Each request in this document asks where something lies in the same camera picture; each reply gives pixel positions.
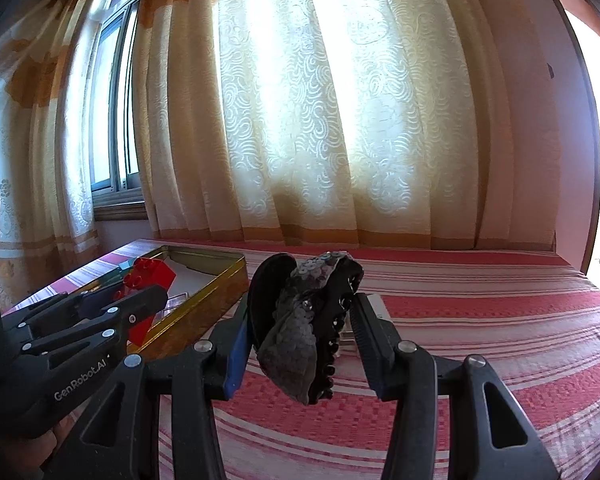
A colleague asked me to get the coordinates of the gold tin box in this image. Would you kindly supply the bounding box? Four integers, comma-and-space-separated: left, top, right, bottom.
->
82, 245, 248, 361

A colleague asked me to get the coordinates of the red striped bed sheet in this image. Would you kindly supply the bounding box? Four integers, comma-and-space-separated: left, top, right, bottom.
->
15, 237, 600, 480

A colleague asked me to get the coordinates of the narrow cream patterned curtain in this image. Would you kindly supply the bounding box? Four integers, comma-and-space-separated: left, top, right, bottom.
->
0, 0, 101, 311

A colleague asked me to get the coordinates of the black sequined hair clip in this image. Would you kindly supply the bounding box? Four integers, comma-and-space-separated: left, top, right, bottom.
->
246, 252, 365, 407

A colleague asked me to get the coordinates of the white box with red label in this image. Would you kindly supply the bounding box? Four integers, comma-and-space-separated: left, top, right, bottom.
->
341, 294, 394, 352

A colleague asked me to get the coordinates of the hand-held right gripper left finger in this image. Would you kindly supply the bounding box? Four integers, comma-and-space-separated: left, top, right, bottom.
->
65, 305, 253, 480

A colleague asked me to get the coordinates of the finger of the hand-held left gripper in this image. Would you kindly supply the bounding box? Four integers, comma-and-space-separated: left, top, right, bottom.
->
24, 285, 170, 361
2, 282, 131, 333

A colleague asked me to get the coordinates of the wooden window sill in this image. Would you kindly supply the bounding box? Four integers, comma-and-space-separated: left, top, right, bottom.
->
94, 199, 148, 222

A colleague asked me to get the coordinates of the dark wooden door frame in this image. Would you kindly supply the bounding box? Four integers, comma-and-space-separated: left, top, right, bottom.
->
530, 0, 600, 276

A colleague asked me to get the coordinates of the wide cream patterned curtain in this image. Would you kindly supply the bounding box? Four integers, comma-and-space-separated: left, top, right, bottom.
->
132, 0, 561, 253

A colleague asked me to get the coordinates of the window with metal frame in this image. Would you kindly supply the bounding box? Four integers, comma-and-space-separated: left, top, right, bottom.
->
87, 0, 146, 196

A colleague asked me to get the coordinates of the red building block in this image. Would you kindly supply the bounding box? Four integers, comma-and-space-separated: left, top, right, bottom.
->
121, 256, 177, 352

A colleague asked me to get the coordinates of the person's left hand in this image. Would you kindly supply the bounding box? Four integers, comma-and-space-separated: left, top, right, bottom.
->
17, 427, 61, 478

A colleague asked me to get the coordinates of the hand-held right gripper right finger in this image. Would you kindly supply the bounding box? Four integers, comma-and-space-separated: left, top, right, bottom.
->
347, 292, 561, 480

